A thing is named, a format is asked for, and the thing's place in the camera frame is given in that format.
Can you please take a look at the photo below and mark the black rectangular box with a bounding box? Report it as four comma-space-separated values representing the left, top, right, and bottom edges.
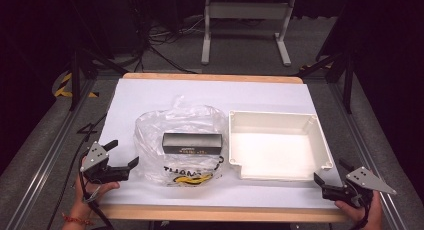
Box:
161, 132, 224, 156

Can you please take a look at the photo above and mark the left hand-held gripper cable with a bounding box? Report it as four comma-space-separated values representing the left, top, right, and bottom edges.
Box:
79, 171, 115, 230

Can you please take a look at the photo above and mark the clear plastic bag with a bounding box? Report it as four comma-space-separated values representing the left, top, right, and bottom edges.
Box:
133, 95, 228, 189

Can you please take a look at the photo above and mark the bundle of floor cables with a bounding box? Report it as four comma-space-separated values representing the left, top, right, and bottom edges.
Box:
131, 0, 209, 75

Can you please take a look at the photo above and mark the white plastic container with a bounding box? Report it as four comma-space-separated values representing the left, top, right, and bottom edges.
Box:
227, 110, 335, 182

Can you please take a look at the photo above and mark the white metal table frame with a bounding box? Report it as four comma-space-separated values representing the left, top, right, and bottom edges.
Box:
200, 0, 297, 67

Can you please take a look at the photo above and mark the wooden table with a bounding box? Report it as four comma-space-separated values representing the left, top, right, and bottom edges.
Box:
95, 72, 350, 224

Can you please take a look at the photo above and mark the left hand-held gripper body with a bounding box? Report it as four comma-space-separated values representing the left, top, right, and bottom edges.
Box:
79, 140, 131, 185

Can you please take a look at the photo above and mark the yellow black hazard tape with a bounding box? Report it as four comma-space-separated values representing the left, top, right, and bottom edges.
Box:
54, 72, 100, 99

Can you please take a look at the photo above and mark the person's left hand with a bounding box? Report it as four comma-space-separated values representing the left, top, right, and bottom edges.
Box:
71, 174, 121, 218

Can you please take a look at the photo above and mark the red bracelet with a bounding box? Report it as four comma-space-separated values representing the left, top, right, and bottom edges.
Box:
62, 213, 94, 226

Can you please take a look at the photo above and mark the right hand-held gripper cable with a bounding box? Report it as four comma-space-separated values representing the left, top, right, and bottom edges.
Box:
349, 189, 374, 230

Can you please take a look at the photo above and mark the hand-held gripper cable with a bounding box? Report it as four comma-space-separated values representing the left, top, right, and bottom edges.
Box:
349, 189, 374, 230
79, 171, 115, 230

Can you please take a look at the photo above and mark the white paper sheet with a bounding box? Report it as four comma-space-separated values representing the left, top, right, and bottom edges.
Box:
97, 77, 345, 210

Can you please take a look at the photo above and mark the aluminium floor rail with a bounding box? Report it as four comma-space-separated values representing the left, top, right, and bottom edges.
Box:
327, 82, 407, 230
4, 77, 98, 230

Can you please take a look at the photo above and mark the person's right hand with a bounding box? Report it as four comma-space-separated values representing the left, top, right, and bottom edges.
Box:
334, 191, 384, 230

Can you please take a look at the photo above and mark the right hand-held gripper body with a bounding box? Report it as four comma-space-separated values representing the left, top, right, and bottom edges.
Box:
321, 166, 398, 210

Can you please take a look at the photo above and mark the black metal stand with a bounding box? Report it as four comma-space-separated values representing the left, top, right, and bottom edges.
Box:
67, 44, 130, 112
299, 49, 355, 115

